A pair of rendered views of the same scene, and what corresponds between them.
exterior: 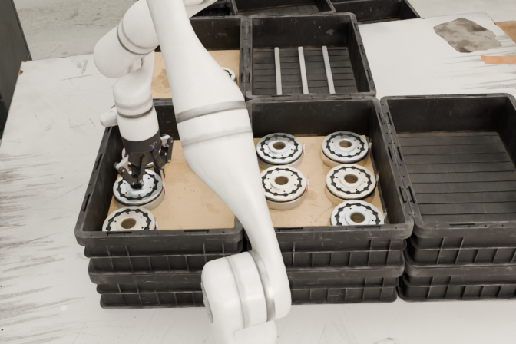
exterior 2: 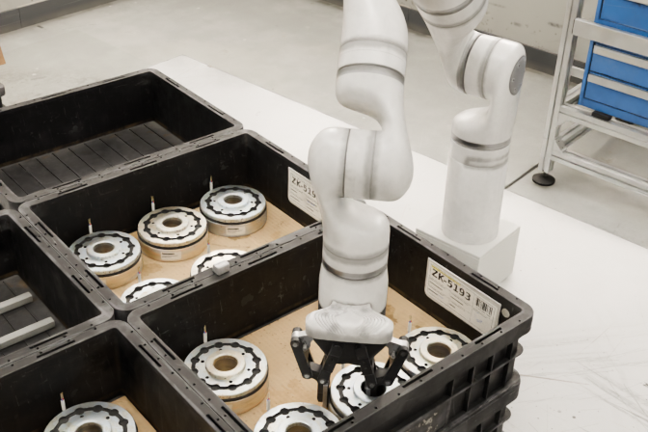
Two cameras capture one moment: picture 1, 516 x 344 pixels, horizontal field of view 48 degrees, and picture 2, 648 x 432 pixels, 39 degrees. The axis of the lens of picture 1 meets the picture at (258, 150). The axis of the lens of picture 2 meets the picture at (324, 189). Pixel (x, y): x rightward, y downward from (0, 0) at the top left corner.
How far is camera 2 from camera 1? 166 cm
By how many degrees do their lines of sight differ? 96
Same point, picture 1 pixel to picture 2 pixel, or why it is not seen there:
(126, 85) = (369, 211)
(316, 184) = (185, 268)
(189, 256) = (413, 284)
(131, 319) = not seen: hidden behind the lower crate
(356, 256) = (278, 197)
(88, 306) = not seen: outside the picture
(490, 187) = (81, 165)
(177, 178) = (298, 393)
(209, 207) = not seen: hidden behind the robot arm
